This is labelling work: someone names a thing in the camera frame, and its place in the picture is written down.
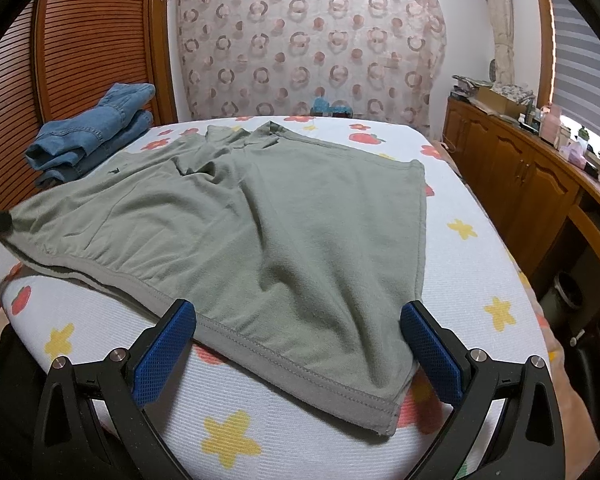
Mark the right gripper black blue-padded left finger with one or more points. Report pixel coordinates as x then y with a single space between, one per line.
91 421

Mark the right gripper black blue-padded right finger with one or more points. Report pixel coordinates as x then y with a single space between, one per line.
527 442

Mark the green grey shorts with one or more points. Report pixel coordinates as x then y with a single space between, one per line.
298 255

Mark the folded blue denim jeans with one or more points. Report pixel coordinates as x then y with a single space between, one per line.
68 149

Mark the white fruit-print bed sheet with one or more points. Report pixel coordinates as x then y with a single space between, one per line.
224 424

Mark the brown louvered wardrobe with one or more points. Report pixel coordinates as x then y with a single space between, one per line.
59 57

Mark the brown wooden sideboard cabinet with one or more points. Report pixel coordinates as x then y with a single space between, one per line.
546 210

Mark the pink container on cabinet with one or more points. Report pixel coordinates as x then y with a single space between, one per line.
550 124

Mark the pink circle-pattern curtain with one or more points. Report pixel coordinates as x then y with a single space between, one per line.
376 58

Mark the small blue toy item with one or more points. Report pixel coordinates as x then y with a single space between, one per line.
323 108

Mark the cardboard box on cabinet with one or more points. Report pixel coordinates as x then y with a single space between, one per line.
494 104

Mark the grey striped window blind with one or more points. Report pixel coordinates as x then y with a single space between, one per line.
577 66

